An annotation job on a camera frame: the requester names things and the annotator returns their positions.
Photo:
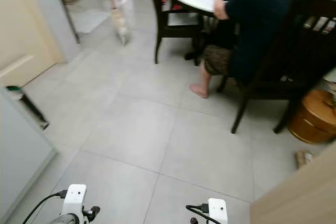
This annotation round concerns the white fridge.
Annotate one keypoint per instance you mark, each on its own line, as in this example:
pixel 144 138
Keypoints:
pixel 26 156

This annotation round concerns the beige door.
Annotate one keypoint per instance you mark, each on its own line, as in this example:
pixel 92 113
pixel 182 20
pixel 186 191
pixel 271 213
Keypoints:
pixel 26 30

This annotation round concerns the standing person with bare legs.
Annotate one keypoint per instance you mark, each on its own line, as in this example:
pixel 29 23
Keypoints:
pixel 118 19

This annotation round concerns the light wooden cabinet panel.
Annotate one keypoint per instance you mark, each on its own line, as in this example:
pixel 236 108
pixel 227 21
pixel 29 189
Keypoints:
pixel 299 192

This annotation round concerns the dark wooden chair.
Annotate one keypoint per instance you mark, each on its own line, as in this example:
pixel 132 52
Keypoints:
pixel 302 51
pixel 155 14

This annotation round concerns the small brown floor item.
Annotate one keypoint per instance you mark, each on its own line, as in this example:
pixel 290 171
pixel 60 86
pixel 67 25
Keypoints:
pixel 304 158

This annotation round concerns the round wooden stool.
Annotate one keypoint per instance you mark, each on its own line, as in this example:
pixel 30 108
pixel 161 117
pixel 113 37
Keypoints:
pixel 315 119

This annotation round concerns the seated person in dark shirt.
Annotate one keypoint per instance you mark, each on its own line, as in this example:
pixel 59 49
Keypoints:
pixel 257 24

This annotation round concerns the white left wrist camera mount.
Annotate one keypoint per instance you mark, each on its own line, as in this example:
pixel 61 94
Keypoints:
pixel 74 196

